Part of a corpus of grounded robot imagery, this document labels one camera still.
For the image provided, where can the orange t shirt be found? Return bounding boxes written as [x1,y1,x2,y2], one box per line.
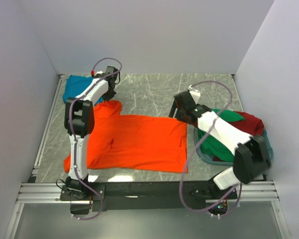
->
[63,100,189,174]

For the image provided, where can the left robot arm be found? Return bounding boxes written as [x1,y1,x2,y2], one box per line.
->
[61,66,120,200]

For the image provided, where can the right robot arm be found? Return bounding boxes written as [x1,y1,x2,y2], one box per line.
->
[169,90,271,199]

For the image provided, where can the folded blue t shirt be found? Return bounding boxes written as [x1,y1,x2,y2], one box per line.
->
[62,75,93,103]

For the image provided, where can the green t shirt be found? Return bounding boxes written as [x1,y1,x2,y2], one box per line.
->
[200,110,247,163]

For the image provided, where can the dark red t shirt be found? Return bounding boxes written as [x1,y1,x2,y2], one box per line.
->
[213,111,265,163]

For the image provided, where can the teal plastic basket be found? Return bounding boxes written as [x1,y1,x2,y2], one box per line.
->
[193,128,274,166]

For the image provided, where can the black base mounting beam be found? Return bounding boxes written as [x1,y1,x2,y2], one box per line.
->
[60,181,237,215]

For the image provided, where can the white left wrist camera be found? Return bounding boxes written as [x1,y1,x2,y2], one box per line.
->
[91,70,104,78]

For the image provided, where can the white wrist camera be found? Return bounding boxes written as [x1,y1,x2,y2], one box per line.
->
[91,70,104,78]
[187,85,201,104]

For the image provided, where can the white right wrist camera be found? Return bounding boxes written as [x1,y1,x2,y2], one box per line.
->
[187,85,201,104]

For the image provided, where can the aluminium left side rail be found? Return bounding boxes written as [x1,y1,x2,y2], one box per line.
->
[31,74,65,176]

